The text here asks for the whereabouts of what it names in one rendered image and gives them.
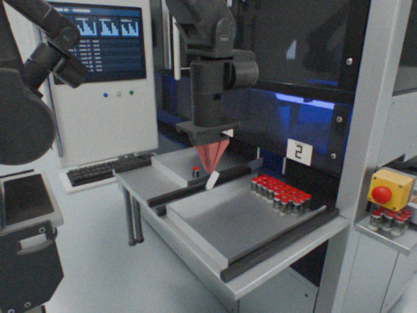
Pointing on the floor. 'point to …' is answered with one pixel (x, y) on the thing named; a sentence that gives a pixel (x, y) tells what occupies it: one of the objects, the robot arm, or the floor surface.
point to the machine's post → (363, 143)
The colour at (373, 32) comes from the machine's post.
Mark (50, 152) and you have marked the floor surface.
